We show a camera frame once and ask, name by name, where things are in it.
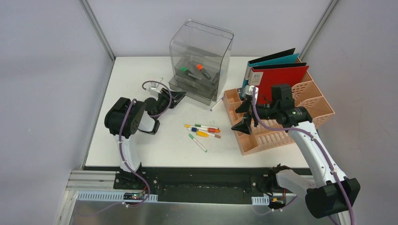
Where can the blue cap brown marker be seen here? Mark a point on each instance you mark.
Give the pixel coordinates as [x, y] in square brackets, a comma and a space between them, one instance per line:
[212, 135]

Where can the clear drawer organizer box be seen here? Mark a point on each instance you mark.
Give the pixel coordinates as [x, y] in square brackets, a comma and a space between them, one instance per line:
[200, 43]

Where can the teal cap marker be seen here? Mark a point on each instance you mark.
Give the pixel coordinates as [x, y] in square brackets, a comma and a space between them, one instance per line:
[204, 126]

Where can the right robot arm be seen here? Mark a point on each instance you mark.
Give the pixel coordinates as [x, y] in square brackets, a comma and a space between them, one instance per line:
[331, 191]

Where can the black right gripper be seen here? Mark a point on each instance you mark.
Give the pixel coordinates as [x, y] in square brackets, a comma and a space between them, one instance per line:
[244, 125]

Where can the aluminium frame rail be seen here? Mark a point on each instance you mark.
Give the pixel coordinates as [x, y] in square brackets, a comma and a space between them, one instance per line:
[161, 179]

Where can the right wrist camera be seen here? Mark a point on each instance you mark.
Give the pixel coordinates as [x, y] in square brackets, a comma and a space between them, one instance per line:
[249, 90]

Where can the orange tip black highlighter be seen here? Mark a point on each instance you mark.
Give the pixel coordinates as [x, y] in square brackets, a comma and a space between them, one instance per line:
[203, 71]

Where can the green cap marker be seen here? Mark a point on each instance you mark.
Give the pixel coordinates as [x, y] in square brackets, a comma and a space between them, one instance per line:
[198, 143]

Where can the green tip black highlighter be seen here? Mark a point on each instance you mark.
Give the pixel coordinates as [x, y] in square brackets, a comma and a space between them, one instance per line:
[189, 73]

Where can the teal notebook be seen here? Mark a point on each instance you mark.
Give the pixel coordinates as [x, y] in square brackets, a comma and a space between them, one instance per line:
[279, 58]

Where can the left circuit board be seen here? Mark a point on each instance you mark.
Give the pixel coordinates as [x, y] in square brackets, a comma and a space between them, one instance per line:
[133, 196]

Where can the red notebook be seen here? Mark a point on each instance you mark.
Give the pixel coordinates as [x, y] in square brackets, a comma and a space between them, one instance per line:
[263, 77]

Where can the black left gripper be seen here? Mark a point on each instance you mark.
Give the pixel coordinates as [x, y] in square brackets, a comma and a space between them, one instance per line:
[169, 98]

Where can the purple cap marker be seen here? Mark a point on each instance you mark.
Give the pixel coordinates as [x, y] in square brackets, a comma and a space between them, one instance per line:
[216, 104]

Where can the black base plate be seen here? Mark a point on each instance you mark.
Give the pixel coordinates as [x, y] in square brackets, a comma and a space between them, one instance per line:
[215, 195]

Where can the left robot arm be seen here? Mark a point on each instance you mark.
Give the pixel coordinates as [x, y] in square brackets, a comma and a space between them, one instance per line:
[126, 117]

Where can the orange cap marker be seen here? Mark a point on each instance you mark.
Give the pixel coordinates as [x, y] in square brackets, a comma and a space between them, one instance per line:
[213, 130]

